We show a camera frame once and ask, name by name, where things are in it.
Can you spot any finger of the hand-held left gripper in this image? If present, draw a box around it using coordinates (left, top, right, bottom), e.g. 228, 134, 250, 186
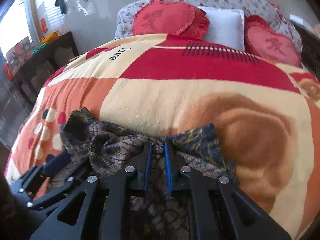
26, 166, 92, 211
11, 151, 72, 193

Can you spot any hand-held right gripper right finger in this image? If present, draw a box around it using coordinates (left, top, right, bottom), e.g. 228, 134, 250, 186
164, 142, 292, 240

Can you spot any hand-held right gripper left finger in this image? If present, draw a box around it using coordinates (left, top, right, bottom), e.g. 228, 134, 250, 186
29, 142, 153, 240

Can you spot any brown blue floral patterned garment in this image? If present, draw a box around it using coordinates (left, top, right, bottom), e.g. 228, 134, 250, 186
59, 107, 238, 240

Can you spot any orange red printed blanket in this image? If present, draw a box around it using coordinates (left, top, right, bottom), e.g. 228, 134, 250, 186
5, 33, 320, 240

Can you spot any dark wooden nightstand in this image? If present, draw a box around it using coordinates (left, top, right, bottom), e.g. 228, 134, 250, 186
11, 31, 79, 105

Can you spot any green object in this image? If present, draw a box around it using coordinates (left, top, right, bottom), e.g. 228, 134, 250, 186
32, 42, 48, 54

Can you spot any yellow object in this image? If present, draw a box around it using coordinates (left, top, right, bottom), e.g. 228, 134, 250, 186
39, 30, 62, 44

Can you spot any red heart-shaped pillow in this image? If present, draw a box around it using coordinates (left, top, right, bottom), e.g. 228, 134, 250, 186
132, 0, 210, 40
244, 15, 303, 67

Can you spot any white pillow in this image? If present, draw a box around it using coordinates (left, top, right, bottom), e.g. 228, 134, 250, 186
197, 6, 245, 52

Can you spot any dark hanging towel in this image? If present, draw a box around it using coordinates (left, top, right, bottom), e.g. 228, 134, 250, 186
55, 0, 69, 15

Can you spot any carved dark wooden cabinet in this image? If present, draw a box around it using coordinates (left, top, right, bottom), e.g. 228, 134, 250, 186
290, 17, 320, 77

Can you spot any colourful wall poster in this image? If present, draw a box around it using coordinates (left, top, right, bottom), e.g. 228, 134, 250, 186
5, 36, 33, 68

